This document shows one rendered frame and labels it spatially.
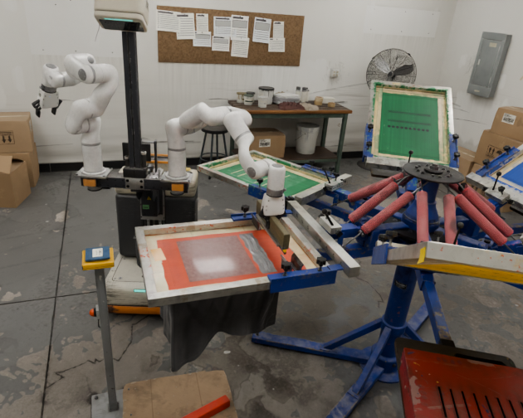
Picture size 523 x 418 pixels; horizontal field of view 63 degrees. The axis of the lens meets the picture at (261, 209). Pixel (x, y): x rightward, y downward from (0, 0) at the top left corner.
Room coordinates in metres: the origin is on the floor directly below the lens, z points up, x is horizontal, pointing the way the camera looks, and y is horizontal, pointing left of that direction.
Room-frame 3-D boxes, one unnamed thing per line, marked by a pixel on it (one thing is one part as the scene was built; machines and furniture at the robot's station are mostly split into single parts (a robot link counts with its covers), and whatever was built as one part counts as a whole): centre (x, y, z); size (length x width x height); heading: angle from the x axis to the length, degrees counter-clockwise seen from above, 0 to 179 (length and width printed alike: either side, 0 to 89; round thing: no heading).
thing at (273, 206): (1.76, -0.05, 1.20); 0.10 x 0.07 x 0.11; 111
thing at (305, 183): (2.64, -0.14, 1.05); 1.08 x 0.61 x 0.23; 51
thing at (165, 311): (1.58, 0.40, 0.74); 0.45 x 0.03 x 0.43; 21
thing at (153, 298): (1.69, 0.13, 0.97); 0.79 x 0.58 x 0.04; 111
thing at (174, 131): (2.16, 0.46, 1.37); 0.13 x 0.10 x 0.16; 143
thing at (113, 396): (1.59, 0.70, 0.48); 0.22 x 0.22 x 0.96; 21
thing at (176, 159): (2.17, 0.47, 1.21); 0.16 x 0.13 x 0.15; 4
